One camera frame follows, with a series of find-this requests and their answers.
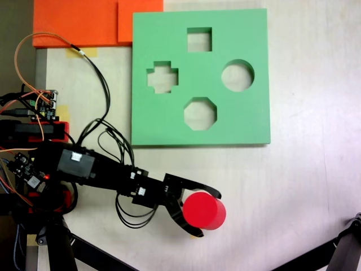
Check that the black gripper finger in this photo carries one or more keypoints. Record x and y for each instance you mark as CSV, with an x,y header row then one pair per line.
x,y
200,187
177,217

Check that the red cylinder block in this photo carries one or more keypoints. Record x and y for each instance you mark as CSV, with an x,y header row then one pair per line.
x,y
203,209

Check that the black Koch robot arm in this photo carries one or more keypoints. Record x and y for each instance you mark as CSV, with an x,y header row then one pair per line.
x,y
76,166

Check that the large orange flat block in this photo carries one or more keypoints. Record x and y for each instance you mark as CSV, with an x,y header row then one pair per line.
x,y
76,22

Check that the yellow tape with black mark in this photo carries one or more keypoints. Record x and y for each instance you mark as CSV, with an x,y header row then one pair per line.
x,y
193,237

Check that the green shape sorter board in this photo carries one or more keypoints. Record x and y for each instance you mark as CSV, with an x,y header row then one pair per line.
x,y
169,127

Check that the black tripod leg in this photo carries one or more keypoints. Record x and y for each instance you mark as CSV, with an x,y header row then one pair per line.
x,y
59,248

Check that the yellow masking tape piece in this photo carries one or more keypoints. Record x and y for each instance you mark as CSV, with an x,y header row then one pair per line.
x,y
90,53
31,240
64,113

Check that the small black circuit board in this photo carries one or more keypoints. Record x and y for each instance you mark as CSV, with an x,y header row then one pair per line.
x,y
21,166

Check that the red printed base mount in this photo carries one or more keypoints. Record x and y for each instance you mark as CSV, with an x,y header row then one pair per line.
x,y
65,132

